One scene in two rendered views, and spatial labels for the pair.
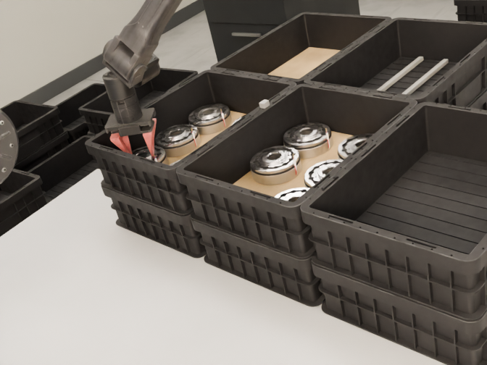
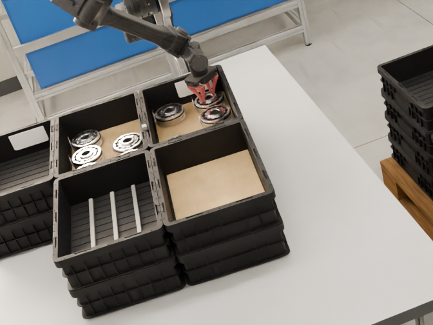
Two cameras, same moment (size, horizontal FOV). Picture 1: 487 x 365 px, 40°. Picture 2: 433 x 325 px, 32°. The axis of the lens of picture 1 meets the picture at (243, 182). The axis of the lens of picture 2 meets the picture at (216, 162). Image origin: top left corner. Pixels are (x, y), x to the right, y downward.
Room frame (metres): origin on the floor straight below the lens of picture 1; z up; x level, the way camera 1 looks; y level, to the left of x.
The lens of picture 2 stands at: (2.77, -1.53, 2.08)
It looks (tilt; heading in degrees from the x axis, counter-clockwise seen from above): 33 degrees down; 130
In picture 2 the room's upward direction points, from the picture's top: 18 degrees counter-clockwise
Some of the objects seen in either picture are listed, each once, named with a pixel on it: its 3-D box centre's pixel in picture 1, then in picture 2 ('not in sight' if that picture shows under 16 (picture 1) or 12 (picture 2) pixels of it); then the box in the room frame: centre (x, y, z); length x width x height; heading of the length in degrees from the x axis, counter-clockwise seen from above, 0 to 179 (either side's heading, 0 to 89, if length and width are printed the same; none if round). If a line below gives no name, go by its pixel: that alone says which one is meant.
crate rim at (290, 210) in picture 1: (298, 140); (99, 134); (1.13, -0.12, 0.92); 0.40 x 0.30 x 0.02; 131
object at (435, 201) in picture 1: (444, 198); (17, 175); (0.90, -0.32, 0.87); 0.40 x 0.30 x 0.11; 131
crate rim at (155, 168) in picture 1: (193, 117); (188, 106); (1.36, 0.07, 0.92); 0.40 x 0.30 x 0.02; 131
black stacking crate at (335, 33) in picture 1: (305, 65); (212, 186); (1.62, -0.23, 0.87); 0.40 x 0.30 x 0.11; 131
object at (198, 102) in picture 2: (143, 158); (209, 98); (1.34, 0.20, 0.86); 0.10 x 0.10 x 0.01
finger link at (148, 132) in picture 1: (141, 137); (202, 88); (1.34, 0.19, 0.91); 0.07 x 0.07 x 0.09; 80
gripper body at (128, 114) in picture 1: (127, 109); (198, 68); (1.34, 0.20, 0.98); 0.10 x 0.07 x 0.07; 80
